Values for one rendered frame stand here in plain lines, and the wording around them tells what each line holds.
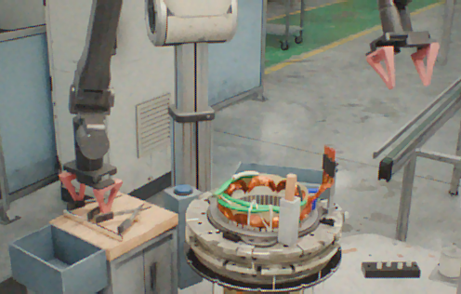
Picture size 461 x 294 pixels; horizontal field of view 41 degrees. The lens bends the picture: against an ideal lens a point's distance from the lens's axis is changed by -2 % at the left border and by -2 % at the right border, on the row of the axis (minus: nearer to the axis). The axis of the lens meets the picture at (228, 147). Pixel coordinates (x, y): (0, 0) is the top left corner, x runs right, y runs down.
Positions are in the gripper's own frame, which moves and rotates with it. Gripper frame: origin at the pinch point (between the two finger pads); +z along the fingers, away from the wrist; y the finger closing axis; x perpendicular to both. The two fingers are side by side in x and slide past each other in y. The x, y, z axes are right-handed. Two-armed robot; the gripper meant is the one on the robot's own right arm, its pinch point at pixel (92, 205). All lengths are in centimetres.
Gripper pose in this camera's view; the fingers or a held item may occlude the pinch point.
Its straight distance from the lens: 134.9
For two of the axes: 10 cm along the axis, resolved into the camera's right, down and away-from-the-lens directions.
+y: 8.0, 2.3, -5.5
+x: 5.9, -2.8, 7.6
